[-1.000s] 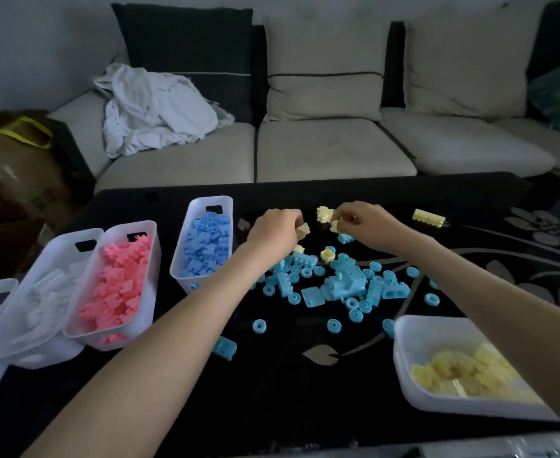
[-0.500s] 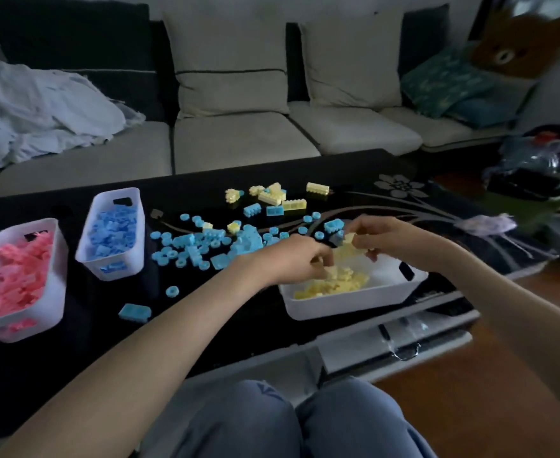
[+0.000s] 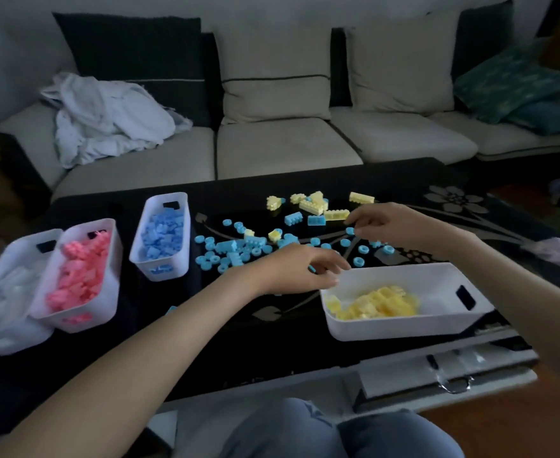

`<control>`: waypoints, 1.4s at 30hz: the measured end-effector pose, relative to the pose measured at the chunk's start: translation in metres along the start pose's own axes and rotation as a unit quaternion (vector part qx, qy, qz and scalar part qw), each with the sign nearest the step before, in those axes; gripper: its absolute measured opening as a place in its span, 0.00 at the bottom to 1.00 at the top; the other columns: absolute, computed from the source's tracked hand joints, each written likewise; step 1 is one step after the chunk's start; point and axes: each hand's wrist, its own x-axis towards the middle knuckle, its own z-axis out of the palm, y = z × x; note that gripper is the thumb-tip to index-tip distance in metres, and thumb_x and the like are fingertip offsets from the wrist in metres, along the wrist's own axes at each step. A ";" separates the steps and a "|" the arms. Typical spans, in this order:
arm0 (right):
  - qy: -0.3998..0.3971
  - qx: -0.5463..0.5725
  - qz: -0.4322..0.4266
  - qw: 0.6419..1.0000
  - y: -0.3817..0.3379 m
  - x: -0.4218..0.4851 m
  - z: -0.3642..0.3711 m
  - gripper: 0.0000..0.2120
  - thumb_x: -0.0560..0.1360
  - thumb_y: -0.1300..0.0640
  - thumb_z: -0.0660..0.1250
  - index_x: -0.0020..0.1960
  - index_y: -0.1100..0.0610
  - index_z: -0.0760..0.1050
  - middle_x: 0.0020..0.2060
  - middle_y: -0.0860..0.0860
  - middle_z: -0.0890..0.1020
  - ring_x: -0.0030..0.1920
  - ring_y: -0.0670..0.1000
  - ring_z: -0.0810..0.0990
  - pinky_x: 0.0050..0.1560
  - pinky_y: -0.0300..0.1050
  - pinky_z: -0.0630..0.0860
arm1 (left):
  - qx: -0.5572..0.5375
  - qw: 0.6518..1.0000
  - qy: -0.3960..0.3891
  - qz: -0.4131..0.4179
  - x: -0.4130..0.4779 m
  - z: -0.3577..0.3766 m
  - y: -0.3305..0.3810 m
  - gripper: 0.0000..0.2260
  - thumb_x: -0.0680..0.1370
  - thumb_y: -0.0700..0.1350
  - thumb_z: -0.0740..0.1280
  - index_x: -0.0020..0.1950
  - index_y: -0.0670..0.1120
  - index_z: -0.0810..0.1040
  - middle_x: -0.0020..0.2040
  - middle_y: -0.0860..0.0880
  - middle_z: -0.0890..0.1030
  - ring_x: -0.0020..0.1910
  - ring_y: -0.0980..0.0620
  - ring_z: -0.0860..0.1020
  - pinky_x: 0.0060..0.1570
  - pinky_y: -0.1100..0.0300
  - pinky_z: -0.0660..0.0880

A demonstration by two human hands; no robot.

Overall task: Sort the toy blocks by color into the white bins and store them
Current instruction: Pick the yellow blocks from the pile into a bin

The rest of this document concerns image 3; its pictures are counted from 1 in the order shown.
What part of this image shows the person's right leg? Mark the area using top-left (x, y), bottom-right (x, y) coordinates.
top-left (337, 408), bottom-right (465, 458)

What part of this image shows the person's right forearm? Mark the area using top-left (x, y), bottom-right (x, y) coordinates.
top-left (451, 233), bottom-right (560, 411)

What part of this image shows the person's left forearm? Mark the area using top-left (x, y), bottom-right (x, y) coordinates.
top-left (0, 269), bottom-right (262, 458)

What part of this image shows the person's left leg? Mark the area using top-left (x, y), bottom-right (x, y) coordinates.
top-left (220, 398), bottom-right (347, 458)

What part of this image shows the person's right hand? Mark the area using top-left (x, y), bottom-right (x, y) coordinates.
top-left (344, 202), bottom-right (477, 261)

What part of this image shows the black glass coffee table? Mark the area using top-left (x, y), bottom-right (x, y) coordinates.
top-left (0, 156), bottom-right (560, 444)

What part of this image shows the pile of white blocks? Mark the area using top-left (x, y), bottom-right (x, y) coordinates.
top-left (0, 261), bottom-right (47, 325)

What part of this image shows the crumpled white cloth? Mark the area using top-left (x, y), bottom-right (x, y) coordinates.
top-left (39, 72), bottom-right (194, 169)

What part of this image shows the dark grey back cushion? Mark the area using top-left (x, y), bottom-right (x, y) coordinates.
top-left (451, 0), bottom-right (515, 81)

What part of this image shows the teal patterned cushion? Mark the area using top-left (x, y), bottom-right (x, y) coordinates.
top-left (453, 40), bottom-right (560, 125)

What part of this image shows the beige back cushion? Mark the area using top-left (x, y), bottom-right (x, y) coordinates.
top-left (344, 13), bottom-right (460, 115)
top-left (213, 25), bottom-right (333, 125)

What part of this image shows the grey sofa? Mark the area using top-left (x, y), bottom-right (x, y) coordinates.
top-left (0, 0), bottom-right (560, 202)

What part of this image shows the metal drawer handle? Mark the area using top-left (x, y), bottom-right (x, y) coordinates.
top-left (426, 355), bottom-right (475, 395)

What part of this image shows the person's leg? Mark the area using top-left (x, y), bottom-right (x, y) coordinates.
top-left (220, 398), bottom-right (347, 458)
top-left (337, 408), bottom-right (465, 458)

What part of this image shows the person's left hand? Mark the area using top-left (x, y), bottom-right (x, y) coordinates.
top-left (241, 242), bottom-right (353, 296)

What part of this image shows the blue cushion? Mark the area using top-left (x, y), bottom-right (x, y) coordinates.
top-left (507, 99), bottom-right (560, 137)

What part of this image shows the pile of colorful blocks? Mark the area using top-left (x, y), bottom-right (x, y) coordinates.
top-left (165, 190), bottom-right (396, 316)

